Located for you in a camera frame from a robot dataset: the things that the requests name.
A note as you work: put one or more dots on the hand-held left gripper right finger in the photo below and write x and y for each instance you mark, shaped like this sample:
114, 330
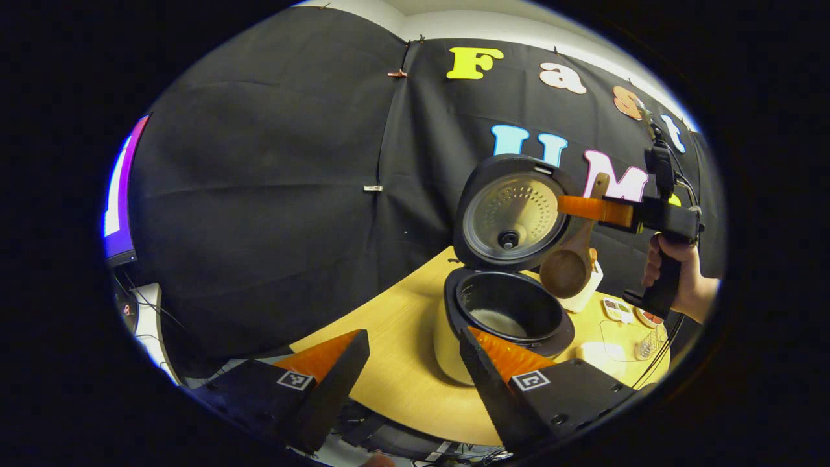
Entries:
489, 395

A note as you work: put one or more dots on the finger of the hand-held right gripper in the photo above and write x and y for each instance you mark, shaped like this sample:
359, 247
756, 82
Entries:
593, 209

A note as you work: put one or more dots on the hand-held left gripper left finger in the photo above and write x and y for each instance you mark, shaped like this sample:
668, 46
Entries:
337, 389

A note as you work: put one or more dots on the dark lidded rice cooker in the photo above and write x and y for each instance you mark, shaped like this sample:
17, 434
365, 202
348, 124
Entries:
512, 305

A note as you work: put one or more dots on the clear box of rice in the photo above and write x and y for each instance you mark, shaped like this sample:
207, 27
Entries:
603, 353

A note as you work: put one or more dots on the white toaster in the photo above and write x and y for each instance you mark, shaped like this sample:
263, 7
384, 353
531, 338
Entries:
583, 298

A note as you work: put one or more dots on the small white plate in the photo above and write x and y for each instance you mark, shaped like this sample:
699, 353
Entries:
650, 318

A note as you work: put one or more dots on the white divided bean dish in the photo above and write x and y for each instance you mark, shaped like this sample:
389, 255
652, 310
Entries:
617, 309

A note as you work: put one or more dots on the black backdrop cloth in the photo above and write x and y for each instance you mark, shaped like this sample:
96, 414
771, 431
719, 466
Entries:
259, 227

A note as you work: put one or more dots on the white side desk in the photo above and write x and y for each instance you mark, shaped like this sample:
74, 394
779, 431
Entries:
152, 324

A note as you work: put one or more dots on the computer monitor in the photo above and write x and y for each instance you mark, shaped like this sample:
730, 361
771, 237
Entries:
120, 207

